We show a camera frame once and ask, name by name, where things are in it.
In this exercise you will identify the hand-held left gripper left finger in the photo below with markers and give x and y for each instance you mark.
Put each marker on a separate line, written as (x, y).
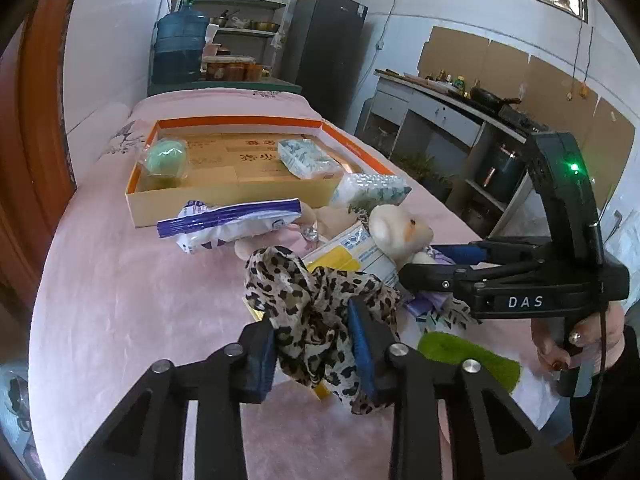
(260, 365)

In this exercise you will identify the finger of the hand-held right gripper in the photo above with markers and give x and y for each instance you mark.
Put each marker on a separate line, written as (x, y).
(435, 280)
(470, 252)

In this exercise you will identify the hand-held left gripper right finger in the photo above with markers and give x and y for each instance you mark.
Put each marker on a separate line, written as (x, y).
(362, 345)

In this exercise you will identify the leopard print scarf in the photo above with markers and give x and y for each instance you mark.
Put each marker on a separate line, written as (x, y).
(310, 310)

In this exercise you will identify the cream teddy bear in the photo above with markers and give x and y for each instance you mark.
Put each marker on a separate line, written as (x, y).
(395, 230)

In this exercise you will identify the yellow and white tissue pack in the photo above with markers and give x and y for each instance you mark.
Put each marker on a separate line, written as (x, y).
(357, 252)

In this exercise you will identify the green fuzzy cloth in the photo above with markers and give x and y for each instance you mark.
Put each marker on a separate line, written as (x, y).
(470, 362)

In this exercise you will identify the green patterned tissue packet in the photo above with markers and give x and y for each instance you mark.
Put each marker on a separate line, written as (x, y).
(307, 157)
(370, 190)

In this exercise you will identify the orange-rimmed cardboard box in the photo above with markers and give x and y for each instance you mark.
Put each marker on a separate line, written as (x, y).
(225, 160)

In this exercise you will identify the person's right hand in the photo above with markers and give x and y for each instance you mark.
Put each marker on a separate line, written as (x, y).
(550, 345)

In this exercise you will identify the dark cooking pot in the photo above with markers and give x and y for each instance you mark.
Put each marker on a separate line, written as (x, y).
(497, 170)

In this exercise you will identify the leafy green plants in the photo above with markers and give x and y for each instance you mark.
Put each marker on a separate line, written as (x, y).
(425, 170)

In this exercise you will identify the person's dark clothing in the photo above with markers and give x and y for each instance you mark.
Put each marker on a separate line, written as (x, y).
(610, 410)

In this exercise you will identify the black gas stove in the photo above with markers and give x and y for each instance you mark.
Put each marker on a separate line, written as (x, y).
(520, 120)

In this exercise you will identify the white and purple plastic pack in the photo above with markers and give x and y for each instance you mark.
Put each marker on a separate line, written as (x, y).
(235, 225)

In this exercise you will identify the grey kitchen counter cabinet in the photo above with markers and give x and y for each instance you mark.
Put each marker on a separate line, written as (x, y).
(430, 110)

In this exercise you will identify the black frying pan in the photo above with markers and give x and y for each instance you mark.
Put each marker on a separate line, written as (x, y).
(485, 97)

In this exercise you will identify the row of condiment bottles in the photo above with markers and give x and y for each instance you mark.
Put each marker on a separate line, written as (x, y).
(457, 82)

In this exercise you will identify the green plush ball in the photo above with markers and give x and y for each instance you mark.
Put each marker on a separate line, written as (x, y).
(165, 157)

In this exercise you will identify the dark grey refrigerator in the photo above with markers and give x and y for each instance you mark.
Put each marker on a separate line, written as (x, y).
(325, 55)

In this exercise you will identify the amber food jar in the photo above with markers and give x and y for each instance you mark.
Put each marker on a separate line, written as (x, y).
(253, 71)
(215, 71)
(236, 71)

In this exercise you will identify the brass bowl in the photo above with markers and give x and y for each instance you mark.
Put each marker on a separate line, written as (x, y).
(265, 26)

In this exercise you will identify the blue water jug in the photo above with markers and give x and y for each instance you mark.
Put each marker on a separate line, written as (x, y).
(180, 45)

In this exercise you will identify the white plastic container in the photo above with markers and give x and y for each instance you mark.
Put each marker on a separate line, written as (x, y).
(211, 35)

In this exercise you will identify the orange wooden panel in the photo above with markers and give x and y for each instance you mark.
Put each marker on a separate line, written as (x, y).
(45, 110)

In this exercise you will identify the green metal shelf rack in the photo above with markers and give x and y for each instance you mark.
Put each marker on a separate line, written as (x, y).
(240, 2)

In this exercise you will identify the cardboard wall sheets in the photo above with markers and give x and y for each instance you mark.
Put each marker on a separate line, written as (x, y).
(545, 80)

